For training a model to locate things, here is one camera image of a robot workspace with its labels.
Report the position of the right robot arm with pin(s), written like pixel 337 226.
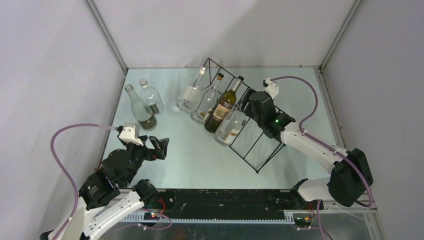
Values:
pixel 350 174

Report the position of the clear bottle white frosted label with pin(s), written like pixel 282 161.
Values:
pixel 191 91

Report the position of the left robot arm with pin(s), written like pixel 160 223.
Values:
pixel 92 216

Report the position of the clear bottle cork stopper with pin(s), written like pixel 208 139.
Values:
pixel 207 100

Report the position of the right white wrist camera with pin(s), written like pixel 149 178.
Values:
pixel 271 88

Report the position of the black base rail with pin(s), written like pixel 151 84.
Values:
pixel 255 210

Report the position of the clear bottle brown cork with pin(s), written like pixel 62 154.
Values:
pixel 230 127

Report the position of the short clear bottle white cap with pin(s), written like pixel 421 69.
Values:
pixel 151 98

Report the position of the dark green wine bottle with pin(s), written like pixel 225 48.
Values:
pixel 225 103

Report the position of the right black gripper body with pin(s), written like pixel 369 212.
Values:
pixel 248 110

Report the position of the tall clear champagne label bottle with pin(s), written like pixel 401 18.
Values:
pixel 145 118

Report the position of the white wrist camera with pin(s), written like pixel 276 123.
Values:
pixel 271 88
pixel 128 133

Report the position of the black wire wine rack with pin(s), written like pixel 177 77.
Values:
pixel 250 143

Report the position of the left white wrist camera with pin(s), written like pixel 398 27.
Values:
pixel 128 133

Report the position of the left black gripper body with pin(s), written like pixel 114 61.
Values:
pixel 139 153

